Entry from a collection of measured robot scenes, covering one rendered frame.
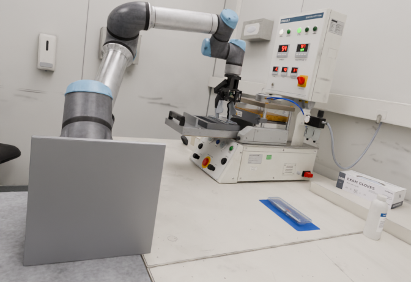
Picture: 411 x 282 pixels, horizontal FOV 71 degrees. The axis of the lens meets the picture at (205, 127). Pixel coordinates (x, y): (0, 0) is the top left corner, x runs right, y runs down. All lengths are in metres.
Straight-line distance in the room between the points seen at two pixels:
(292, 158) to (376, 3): 0.88
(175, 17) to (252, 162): 0.68
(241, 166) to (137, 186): 0.69
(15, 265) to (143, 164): 0.32
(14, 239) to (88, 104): 0.35
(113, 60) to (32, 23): 1.59
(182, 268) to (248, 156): 0.68
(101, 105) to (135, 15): 0.42
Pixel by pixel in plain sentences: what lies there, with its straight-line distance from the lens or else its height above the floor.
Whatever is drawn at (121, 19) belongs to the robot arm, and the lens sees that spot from 1.08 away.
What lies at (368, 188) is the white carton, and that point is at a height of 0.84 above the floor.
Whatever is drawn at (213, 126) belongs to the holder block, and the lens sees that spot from 1.23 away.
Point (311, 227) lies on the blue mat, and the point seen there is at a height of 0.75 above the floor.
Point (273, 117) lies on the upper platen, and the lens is 1.39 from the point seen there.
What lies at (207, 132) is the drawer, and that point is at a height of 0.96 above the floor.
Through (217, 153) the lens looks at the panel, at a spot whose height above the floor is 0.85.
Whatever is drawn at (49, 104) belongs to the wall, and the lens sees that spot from 2.62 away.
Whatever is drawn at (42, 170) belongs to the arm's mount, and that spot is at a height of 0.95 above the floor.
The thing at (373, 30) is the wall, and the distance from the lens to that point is 1.74.
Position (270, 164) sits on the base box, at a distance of 1.37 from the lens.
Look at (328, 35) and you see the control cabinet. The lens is 1.49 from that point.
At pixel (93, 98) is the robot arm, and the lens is 0.76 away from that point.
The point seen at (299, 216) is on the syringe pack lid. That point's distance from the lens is 1.07.
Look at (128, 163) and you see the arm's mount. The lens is 0.64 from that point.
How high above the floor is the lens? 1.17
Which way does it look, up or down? 9 degrees down
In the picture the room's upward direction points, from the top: 9 degrees clockwise
